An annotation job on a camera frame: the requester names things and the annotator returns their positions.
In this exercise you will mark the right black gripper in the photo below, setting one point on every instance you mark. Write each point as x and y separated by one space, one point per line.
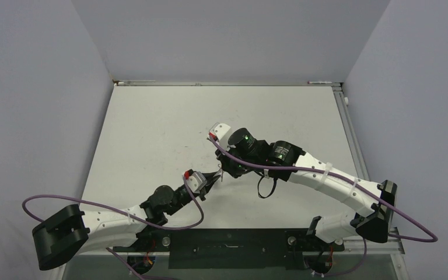
226 165

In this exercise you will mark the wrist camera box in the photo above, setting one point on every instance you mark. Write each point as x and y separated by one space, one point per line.
220 133
195 180

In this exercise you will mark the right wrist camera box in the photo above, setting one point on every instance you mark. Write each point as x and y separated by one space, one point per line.
220 133

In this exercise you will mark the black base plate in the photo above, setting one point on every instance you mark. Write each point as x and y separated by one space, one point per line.
232 248

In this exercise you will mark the red white marker pen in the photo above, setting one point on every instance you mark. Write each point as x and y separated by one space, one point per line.
319 82

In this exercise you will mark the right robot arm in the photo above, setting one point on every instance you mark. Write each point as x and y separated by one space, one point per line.
370 203

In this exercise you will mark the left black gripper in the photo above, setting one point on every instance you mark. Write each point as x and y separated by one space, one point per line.
206 188

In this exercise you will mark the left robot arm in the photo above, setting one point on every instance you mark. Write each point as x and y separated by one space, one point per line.
72 231

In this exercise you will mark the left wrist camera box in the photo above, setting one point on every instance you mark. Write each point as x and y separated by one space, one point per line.
195 180

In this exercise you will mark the aluminium frame rail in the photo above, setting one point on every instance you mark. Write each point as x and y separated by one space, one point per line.
357 155

